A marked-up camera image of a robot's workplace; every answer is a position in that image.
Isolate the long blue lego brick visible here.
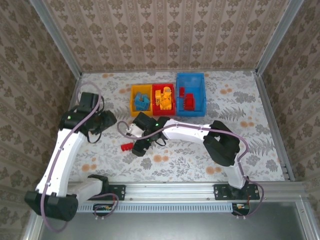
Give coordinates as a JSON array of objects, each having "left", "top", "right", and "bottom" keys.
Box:
[{"left": 134, "top": 99, "right": 151, "bottom": 111}]

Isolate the yellow frame lego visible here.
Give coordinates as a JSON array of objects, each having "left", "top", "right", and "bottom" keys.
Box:
[{"left": 159, "top": 98, "right": 174, "bottom": 111}]

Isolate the red square frame lego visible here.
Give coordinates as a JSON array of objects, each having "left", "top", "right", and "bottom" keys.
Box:
[{"left": 183, "top": 93, "right": 196, "bottom": 111}]

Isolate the red plastic bin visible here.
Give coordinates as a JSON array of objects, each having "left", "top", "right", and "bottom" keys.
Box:
[{"left": 151, "top": 83, "right": 176, "bottom": 117}]

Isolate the yellow plastic bin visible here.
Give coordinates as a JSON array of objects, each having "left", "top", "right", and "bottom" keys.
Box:
[{"left": 129, "top": 84, "right": 154, "bottom": 118}]

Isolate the blue plastic bin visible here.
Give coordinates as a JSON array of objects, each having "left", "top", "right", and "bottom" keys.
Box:
[{"left": 175, "top": 72, "right": 207, "bottom": 118}]

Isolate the small circuit board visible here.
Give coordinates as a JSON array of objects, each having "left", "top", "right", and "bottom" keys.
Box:
[
  {"left": 232, "top": 202, "right": 251, "bottom": 216},
  {"left": 93, "top": 203, "right": 113, "bottom": 212}
]

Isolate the floral patterned table cover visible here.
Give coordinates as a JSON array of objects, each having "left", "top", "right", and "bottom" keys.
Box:
[{"left": 67, "top": 71, "right": 286, "bottom": 183}]

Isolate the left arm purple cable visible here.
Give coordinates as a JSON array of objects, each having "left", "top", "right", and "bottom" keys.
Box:
[{"left": 41, "top": 81, "right": 119, "bottom": 233}]

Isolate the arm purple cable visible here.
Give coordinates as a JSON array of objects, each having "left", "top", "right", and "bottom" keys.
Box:
[
  {"left": 116, "top": 120, "right": 265, "bottom": 218},
  {"left": 41, "top": 81, "right": 119, "bottom": 233}
]

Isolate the aluminium table side rail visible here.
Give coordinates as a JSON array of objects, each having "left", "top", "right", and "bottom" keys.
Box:
[
  {"left": 67, "top": 74, "right": 83, "bottom": 111},
  {"left": 252, "top": 71, "right": 296, "bottom": 182}
]

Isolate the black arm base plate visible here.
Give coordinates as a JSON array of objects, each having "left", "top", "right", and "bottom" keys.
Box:
[
  {"left": 99, "top": 184, "right": 126, "bottom": 201},
  {"left": 213, "top": 184, "right": 261, "bottom": 201}
]

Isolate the aluminium mounting rail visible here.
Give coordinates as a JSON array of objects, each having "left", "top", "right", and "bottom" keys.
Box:
[{"left": 67, "top": 181, "right": 305, "bottom": 202}]

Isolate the thin aluminium wall rail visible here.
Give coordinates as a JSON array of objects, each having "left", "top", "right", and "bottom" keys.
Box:
[{"left": 80, "top": 68, "right": 258, "bottom": 75}]

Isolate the grey slotted cable duct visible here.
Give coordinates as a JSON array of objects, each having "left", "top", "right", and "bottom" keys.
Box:
[{"left": 76, "top": 202, "right": 234, "bottom": 214}]

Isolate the aluminium frame post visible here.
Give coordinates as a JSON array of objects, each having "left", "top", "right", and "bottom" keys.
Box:
[
  {"left": 29, "top": 0, "right": 83, "bottom": 79},
  {"left": 255, "top": 0, "right": 305, "bottom": 76}
]

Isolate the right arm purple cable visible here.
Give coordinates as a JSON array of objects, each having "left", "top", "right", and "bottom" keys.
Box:
[{"left": 116, "top": 120, "right": 265, "bottom": 218}]

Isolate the aluminium lower frame rail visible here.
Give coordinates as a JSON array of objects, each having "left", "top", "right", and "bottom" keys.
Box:
[
  {"left": 21, "top": 212, "right": 43, "bottom": 240},
  {"left": 296, "top": 199, "right": 315, "bottom": 240}
]

